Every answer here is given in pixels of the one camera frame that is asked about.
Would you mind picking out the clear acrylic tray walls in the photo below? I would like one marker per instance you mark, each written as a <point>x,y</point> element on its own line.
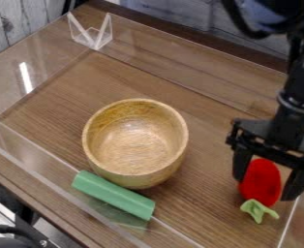
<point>56,82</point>

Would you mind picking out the black metal stand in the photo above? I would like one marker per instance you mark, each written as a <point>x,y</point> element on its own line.
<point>19,235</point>

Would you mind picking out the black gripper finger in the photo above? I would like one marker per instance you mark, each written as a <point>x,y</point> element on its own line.
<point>294,187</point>
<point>242,159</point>

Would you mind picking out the clear acrylic corner bracket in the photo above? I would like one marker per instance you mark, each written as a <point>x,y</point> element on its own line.
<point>94,38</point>

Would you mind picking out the green rectangular block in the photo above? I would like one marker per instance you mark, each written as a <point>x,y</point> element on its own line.
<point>115,195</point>

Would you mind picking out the red felt fruit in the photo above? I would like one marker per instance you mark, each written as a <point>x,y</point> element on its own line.
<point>260,189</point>

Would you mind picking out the wooden bowl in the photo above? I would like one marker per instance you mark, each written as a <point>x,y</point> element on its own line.
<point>135,141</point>

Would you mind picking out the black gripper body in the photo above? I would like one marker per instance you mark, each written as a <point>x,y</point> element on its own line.
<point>252,134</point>

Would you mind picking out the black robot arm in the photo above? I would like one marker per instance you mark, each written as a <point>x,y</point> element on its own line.
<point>275,139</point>

